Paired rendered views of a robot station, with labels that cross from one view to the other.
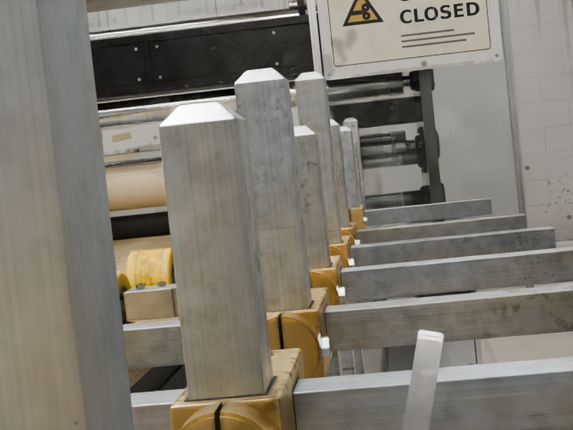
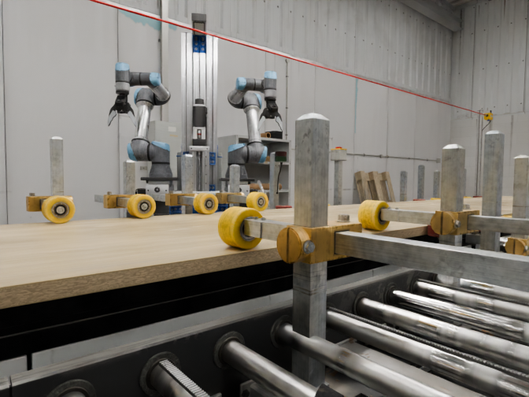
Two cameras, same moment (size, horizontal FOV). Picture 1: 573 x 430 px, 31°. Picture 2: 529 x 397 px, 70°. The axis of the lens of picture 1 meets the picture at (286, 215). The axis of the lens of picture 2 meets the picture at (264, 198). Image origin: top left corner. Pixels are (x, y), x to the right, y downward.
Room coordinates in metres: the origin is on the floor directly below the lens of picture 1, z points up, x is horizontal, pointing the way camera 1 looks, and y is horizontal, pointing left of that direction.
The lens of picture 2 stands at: (1.64, 1.38, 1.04)
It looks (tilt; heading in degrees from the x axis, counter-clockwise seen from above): 3 degrees down; 224
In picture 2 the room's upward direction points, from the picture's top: 1 degrees clockwise
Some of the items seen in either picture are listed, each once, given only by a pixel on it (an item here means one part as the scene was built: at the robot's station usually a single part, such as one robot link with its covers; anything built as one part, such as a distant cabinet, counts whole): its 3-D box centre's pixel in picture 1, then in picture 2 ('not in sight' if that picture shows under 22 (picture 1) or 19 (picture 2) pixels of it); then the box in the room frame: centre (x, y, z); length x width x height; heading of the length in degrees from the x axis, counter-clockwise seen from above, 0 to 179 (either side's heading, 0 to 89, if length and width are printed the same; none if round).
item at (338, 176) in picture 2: not in sight; (338, 198); (-0.29, 0.11, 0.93); 0.05 x 0.04 x 0.45; 174
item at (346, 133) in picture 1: (354, 250); not in sight; (1.96, -0.12, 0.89); 0.03 x 0.03 x 0.48; 84
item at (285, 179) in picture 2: not in sight; (253, 198); (-1.76, -2.13, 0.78); 0.90 x 0.45 x 1.55; 174
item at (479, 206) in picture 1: (362, 217); not in sight; (2.00, -0.15, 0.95); 0.50 x 0.04 x 0.04; 84
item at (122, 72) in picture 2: not in sight; (122, 73); (0.68, -0.68, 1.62); 0.09 x 0.08 x 0.11; 47
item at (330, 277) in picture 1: (315, 289); (123, 201); (0.99, -0.02, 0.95); 0.13 x 0.06 x 0.05; 174
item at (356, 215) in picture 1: (351, 220); not in sight; (1.98, -0.13, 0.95); 0.13 x 0.06 x 0.05; 174
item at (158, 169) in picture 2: not in sight; (160, 169); (0.36, -0.83, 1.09); 0.15 x 0.15 x 0.10
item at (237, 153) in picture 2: not in sight; (237, 153); (-0.05, -0.53, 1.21); 0.13 x 0.12 x 0.14; 151
